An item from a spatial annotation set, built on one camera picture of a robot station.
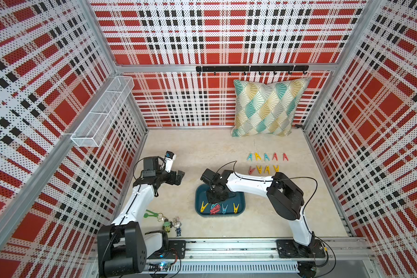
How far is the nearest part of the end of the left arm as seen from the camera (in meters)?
0.63

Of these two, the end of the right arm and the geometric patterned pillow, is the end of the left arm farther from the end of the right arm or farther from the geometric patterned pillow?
the geometric patterned pillow

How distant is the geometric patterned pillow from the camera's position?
0.92m

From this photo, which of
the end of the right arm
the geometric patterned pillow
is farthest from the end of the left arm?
the geometric patterned pillow

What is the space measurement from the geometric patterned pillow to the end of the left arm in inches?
20.4
